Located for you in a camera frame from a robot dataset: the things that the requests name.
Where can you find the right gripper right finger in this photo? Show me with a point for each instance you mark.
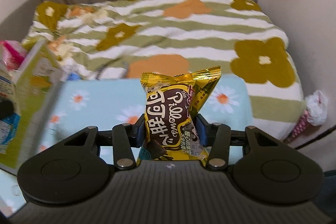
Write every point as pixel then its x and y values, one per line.
pixel 217 136

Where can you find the gold cocoa pillows snack bag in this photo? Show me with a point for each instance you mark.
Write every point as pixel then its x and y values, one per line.
pixel 172 102

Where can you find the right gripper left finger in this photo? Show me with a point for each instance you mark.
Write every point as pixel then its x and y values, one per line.
pixel 126 136

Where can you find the floral striped green duvet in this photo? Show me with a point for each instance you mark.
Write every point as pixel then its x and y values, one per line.
pixel 123 39

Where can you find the blue white snack bag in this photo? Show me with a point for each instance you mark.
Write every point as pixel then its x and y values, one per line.
pixel 10 113

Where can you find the white pink snack bag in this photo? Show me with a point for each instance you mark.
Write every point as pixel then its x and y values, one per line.
pixel 13 54

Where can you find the green cardboard snack box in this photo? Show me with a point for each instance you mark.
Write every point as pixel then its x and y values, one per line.
pixel 36 85

